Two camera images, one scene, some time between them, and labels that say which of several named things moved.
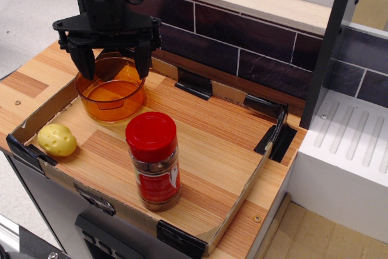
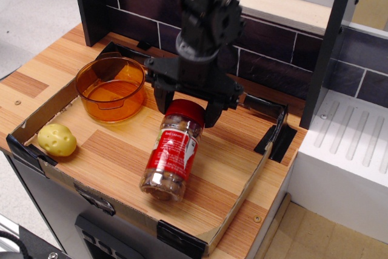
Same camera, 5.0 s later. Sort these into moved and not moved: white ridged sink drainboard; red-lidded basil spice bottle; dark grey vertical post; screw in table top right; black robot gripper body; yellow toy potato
Moved: black robot gripper body; red-lidded basil spice bottle
Not moved: white ridged sink drainboard; yellow toy potato; dark grey vertical post; screw in table top right
